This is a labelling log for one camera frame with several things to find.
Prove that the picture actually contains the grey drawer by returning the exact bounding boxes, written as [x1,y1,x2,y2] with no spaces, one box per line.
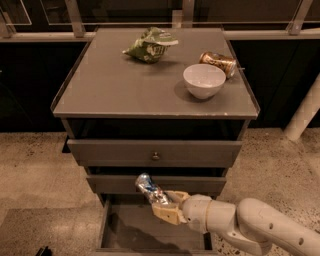
[87,175,226,196]
[90,195,218,256]
[67,139,242,168]

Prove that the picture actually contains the white bowl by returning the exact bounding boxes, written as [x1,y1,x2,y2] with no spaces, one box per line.
[183,64,226,100]

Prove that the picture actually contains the metal railing frame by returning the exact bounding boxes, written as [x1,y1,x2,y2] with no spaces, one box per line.
[0,0,320,42]

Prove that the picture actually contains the white slanted pole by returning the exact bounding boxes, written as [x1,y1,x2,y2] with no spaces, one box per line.
[284,73,320,141]

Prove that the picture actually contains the blue silver redbull can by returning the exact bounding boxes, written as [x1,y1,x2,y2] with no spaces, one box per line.
[135,173,172,205]

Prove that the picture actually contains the brown gold soda can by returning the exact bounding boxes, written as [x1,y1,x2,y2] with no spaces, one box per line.
[199,51,237,79]

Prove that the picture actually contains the grey bottom drawer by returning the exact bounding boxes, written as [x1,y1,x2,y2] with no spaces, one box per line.
[90,195,218,256]

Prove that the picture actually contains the black object on floor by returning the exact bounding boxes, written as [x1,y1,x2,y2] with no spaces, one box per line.
[35,246,52,256]

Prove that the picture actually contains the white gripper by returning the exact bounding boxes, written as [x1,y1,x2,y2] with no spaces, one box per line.
[152,190,212,234]

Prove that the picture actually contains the grey top drawer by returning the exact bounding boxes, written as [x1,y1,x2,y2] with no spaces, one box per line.
[67,139,242,168]

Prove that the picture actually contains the grey drawer cabinet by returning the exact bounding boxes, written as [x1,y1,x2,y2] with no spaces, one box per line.
[50,27,261,256]

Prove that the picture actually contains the grey middle drawer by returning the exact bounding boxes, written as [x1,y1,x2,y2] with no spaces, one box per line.
[87,175,226,196]

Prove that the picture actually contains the green chip bag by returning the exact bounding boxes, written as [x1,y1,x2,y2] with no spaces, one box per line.
[123,27,179,64]

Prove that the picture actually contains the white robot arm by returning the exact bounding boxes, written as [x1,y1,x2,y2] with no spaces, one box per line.
[151,191,320,256]

